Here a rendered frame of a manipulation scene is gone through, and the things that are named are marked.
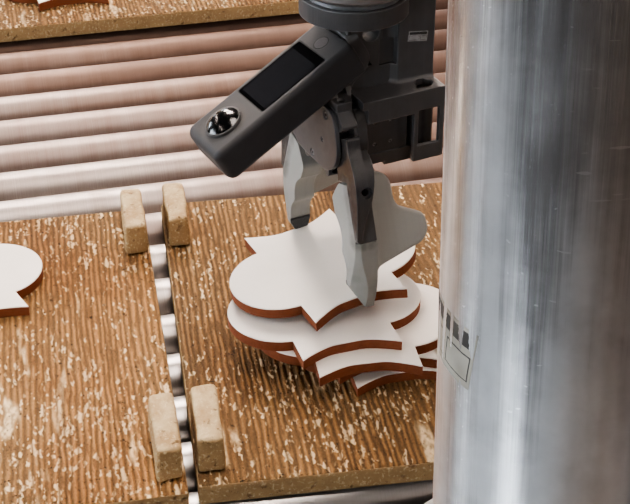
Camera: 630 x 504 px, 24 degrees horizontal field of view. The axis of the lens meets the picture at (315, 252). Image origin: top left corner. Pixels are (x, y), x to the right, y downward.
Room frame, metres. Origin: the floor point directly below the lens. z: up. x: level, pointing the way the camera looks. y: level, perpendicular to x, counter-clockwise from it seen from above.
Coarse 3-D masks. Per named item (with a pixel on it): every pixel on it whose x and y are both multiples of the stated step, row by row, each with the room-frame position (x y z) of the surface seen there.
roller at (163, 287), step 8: (160, 280) 0.94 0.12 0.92; (168, 280) 0.94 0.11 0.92; (160, 288) 0.93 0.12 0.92; (168, 288) 0.93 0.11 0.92; (160, 296) 0.92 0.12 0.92; (168, 296) 0.93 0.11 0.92; (160, 304) 0.92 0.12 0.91; (168, 304) 0.92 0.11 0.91; (160, 312) 0.92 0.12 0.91; (168, 312) 0.92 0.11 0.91
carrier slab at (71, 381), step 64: (64, 256) 0.95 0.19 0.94; (128, 256) 0.95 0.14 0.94; (0, 320) 0.86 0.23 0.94; (64, 320) 0.86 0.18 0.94; (128, 320) 0.86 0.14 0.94; (0, 384) 0.79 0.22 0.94; (64, 384) 0.79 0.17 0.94; (128, 384) 0.79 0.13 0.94; (0, 448) 0.72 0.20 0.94; (64, 448) 0.72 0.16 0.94; (128, 448) 0.72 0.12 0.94
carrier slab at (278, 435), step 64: (320, 192) 1.05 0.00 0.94; (192, 256) 0.95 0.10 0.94; (192, 320) 0.86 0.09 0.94; (192, 384) 0.79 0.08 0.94; (256, 384) 0.79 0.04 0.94; (384, 384) 0.79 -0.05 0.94; (192, 448) 0.73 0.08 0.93; (256, 448) 0.72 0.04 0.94; (320, 448) 0.72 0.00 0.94; (384, 448) 0.72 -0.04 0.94
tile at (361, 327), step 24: (408, 288) 0.86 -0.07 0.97; (240, 312) 0.83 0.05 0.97; (360, 312) 0.83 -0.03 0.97; (384, 312) 0.83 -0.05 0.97; (408, 312) 0.83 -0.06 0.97; (240, 336) 0.80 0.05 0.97; (264, 336) 0.80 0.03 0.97; (288, 336) 0.80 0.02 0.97; (312, 336) 0.80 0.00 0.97; (336, 336) 0.80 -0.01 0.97; (360, 336) 0.80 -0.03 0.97; (384, 336) 0.80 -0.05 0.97; (312, 360) 0.78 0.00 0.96
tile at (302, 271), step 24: (264, 240) 0.90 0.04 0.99; (288, 240) 0.89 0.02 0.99; (312, 240) 0.89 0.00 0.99; (336, 240) 0.89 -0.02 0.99; (240, 264) 0.87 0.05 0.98; (264, 264) 0.87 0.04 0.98; (288, 264) 0.86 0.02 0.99; (312, 264) 0.86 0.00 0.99; (336, 264) 0.86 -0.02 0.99; (384, 264) 0.85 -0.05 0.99; (408, 264) 0.86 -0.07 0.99; (240, 288) 0.84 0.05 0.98; (264, 288) 0.84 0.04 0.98; (288, 288) 0.83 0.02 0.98; (312, 288) 0.83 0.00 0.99; (336, 288) 0.83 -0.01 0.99; (384, 288) 0.83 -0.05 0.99; (264, 312) 0.81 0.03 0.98; (288, 312) 0.81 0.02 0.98; (312, 312) 0.81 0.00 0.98; (336, 312) 0.81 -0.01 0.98
